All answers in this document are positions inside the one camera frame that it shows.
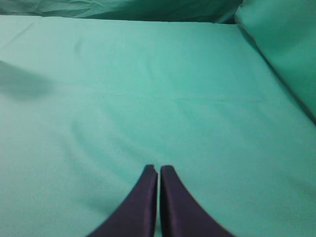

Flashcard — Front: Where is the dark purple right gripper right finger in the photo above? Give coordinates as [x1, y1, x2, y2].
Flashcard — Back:
[160, 165, 232, 237]

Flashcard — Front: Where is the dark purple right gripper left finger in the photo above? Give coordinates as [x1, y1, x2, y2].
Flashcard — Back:
[89, 165, 158, 237]

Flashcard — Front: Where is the green tablecloth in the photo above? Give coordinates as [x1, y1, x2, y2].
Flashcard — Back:
[0, 15, 316, 237]

